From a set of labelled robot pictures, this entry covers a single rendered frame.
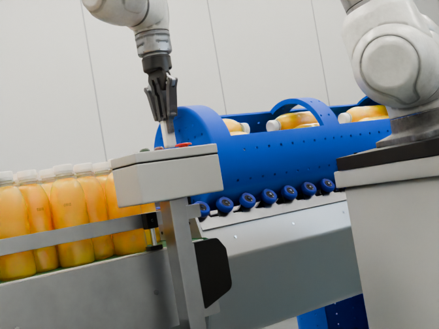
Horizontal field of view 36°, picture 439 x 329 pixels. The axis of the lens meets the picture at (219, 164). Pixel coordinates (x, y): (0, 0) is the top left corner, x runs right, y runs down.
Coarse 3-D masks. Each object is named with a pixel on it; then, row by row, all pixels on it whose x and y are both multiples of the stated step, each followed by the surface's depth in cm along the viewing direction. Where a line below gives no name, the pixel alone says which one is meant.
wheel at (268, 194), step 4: (264, 192) 179; (268, 192) 179; (272, 192) 180; (264, 196) 178; (268, 196) 178; (272, 196) 179; (276, 196) 179; (264, 200) 178; (268, 200) 177; (272, 200) 178
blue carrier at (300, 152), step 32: (160, 128) 183; (192, 128) 171; (224, 128) 170; (256, 128) 208; (320, 128) 189; (352, 128) 197; (384, 128) 206; (224, 160) 167; (256, 160) 174; (288, 160) 181; (320, 160) 189; (224, 192) 170; (256, 192) 179
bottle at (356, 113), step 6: (354, 108) 218; (360, 108) 219; (366, 108) 220; (372, 108) 222; (378, 108) 223; (384, 108) 225; (354, 114) 217; (360, 114) 217; (366, 114) 218; (372, 114) 220; (378, 114) 222; (384, 114) 224; (354, 120) 217
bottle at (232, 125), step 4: (224, 120) 184; (228, 120) 185; (232, 120) 186; (228, 124) 184; (232, 124) 185; (236, 124) 186; (240, 124) 189; (228, 128) 183; (232, 128) 184; (236, 128) 185; (240, 128) 187
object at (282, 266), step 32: (192, 224) 164; (256, 224) 173; (288, 224) 179; (320, 224) 185; (256, 256) 170; (288, 256) 177; (320, 256) 185; (352, 256) 194; (256, 288) 172; (288, 288) 180; (320, 288) 188; (352, 288) 198; (224, 320) 167; (256, 320) 175
